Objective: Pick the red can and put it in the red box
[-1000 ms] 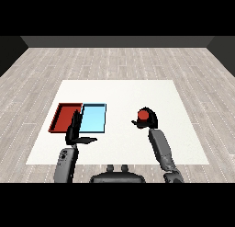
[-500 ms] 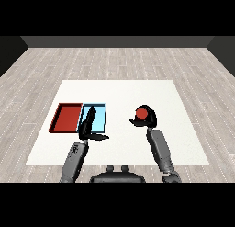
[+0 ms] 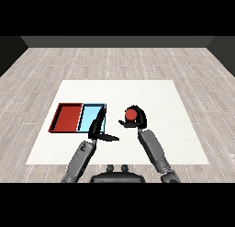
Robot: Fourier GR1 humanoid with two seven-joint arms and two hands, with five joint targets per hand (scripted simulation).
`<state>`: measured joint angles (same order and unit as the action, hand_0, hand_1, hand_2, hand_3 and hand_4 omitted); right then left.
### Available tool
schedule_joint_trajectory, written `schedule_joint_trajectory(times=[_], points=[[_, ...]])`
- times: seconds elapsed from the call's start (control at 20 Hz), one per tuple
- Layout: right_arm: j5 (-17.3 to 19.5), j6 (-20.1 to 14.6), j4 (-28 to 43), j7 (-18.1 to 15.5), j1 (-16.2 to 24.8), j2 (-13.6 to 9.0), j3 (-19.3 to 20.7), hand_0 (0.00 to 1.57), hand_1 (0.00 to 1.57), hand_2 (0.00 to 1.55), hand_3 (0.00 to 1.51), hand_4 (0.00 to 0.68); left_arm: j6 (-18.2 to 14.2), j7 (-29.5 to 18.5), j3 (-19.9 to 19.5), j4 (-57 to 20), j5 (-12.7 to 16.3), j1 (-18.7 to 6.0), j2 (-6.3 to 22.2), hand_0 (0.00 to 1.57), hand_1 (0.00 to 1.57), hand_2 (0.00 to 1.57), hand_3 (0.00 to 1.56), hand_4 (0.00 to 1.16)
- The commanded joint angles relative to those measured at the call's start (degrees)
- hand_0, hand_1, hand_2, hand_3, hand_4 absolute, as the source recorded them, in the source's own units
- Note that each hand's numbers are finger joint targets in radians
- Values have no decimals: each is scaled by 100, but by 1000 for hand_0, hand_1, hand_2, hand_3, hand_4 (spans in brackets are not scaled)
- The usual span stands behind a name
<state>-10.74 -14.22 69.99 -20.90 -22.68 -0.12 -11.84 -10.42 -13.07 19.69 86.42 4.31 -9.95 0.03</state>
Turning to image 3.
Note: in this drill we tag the dark grey robot body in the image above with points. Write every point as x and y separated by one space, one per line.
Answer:
117 176

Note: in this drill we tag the red shallow open box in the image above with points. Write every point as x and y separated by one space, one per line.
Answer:
66 118

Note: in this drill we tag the light blue shallow open box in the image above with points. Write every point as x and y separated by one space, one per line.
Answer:
92 117

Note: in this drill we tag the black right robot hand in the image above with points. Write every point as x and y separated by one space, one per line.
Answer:
141 117

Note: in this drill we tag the small red can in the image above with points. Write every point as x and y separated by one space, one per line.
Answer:
131 115

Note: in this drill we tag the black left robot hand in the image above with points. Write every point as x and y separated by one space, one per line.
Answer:
96 129

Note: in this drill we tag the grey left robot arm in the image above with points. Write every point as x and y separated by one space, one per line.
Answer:
80 159

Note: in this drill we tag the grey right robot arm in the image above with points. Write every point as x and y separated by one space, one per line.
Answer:
154 151

